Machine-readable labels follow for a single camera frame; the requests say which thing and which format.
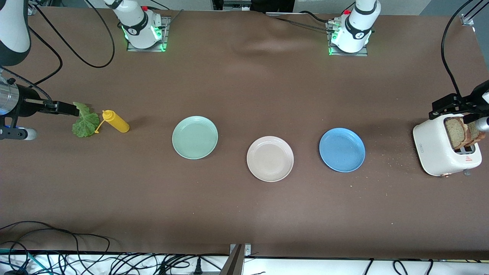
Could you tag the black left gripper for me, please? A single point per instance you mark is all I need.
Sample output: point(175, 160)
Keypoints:
point(480, 95)

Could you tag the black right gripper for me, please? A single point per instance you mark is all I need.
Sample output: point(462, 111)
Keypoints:
point(26, 105)

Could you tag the green lettuce leaf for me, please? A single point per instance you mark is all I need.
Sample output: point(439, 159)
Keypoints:
point(85, 124)

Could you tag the brown bread slice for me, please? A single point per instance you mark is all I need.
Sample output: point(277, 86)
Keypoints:
point(475, 137)
point(454, 133)

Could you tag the yellow squeeze bottle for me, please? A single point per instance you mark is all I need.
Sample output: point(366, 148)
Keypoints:
point(116, 122)

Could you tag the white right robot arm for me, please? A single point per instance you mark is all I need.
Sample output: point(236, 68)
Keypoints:
point(137, 26)

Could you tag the blue plate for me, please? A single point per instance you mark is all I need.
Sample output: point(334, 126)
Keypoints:
point(342, 149)

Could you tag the green plate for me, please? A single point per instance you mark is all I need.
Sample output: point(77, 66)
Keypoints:
point(195, 137)

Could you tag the beige plate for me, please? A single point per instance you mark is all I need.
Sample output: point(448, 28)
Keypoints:
point(270, 159)

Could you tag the white toaster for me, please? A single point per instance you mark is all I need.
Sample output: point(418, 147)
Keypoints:
point(431, 145)

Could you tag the black power plug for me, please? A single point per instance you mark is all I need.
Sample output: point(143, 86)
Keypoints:
point(198, 269)

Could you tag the brown table cover sheet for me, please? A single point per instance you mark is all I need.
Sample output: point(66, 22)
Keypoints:
point(244, 214)

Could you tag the aluminium frame corner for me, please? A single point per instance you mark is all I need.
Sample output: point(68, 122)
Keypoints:
point(467, 20)
point(31, 10)

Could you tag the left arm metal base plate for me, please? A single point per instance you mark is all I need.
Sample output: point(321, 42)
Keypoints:
point(363, 54)

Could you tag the grey metal post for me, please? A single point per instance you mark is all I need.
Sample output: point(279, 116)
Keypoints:
point(233, 263)

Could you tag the aluminium corner bracket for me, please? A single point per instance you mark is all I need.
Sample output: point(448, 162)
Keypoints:
point(247, 250)

